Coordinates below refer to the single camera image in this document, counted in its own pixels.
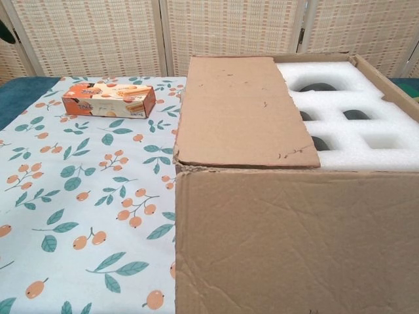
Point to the red brown cardboard box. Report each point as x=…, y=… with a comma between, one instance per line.
x=294, y=235

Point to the white foam insert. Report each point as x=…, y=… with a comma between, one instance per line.
x=357, y=98

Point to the orange biscuit box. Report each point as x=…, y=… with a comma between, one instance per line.
x=108, y=101

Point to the dark green rounded object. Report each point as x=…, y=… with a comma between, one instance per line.
x=7, y=32

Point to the bamboo folding screen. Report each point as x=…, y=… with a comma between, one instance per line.
x=98, y=36

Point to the floral print tablecloth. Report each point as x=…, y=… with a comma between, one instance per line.
x=82, y=196

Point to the green yellow sponge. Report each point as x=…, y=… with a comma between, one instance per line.
x=410, y=91

